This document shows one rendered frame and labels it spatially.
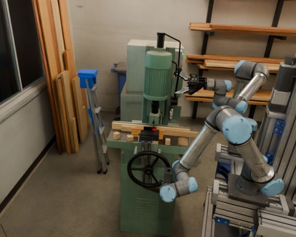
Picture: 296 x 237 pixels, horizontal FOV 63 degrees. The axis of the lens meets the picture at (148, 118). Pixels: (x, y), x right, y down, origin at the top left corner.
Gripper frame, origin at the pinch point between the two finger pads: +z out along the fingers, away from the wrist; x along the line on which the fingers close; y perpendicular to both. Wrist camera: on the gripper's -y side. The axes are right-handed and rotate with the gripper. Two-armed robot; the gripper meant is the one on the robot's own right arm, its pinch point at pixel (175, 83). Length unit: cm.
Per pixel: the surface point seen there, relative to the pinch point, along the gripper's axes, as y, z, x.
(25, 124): -94, 148, 0
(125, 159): -40, 31, 42
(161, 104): -27.6, 7.6, 0.6
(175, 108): -35.4, -3.4, -1.5
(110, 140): -28, 42, 33
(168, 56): 11.8, 5.9, -12.2
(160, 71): 5.6, 10.2, -4.6
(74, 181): -133, 96, 45
